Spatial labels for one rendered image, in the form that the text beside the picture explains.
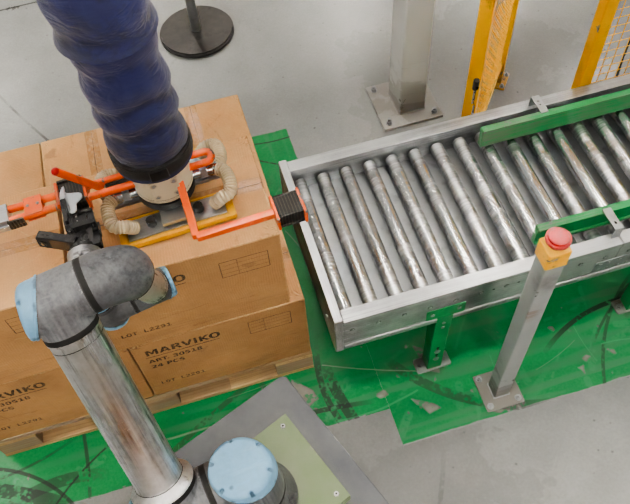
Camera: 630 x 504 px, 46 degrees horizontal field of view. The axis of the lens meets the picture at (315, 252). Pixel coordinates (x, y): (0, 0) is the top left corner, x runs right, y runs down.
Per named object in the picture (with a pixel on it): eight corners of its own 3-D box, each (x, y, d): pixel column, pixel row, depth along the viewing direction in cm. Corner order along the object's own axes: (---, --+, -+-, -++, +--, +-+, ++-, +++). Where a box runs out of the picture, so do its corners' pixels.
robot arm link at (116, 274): (131, 227, 143) (166, 261, 210) (69, 254, 141) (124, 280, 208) (156, 283, 142) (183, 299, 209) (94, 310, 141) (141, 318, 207)
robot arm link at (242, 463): (295, 501, 180) (284, 480, 165) (230, 534, 177) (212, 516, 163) (270, 445, 188) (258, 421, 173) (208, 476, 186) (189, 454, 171)
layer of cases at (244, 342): (249, 158, 335) (237, 93, 301) (311, 351, 282) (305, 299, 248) (-20, 226, 322) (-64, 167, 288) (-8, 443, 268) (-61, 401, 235)
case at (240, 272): (260, 210, 269) (246, 135, 236) (290, 302, 248) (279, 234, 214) (95, 254, 262) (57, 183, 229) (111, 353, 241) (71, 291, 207)
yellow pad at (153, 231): (229, 191, 223) (226, 181, 218) (238, 217, 217) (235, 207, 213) (117, 226, 219) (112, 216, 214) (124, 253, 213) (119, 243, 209)
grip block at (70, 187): (88, 185, 214) (82, 172, 209) (94, 211, 209) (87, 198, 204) (59, 193, 213) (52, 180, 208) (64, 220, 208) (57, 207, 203)
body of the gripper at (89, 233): (99, 220, 209) (106, 254, 202) (68, 229, 207) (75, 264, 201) (90, 204, 202) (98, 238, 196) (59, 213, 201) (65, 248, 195)
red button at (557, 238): (562, 231, 203) (565, 222, 200) (574, 251, 200) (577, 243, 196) (538, 237, 203) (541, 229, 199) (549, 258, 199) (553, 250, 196)
